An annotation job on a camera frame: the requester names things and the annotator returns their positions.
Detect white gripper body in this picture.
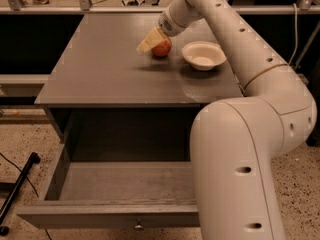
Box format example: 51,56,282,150
158,0,197,37

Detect open grey top drawer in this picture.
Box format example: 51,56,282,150
17,134,199,229

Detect black floor cable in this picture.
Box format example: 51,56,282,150
0,152,53,240

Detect metal drawer knob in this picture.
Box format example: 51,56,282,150
134,219,144,231

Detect red apple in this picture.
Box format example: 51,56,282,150
151,39,172,57

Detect grey cabinet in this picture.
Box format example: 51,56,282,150
34,12,244,145

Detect black stand leg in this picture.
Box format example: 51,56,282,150
0,152,41,236

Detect metal frame rail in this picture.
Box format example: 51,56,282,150
0,0,320,16

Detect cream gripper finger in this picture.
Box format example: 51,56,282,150
136,27,167,54

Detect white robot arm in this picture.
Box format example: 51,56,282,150
158,0,317,240

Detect white paper bowl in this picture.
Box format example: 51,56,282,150
182,41,226,71

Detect white cable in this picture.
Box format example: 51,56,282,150
288,3,299,67

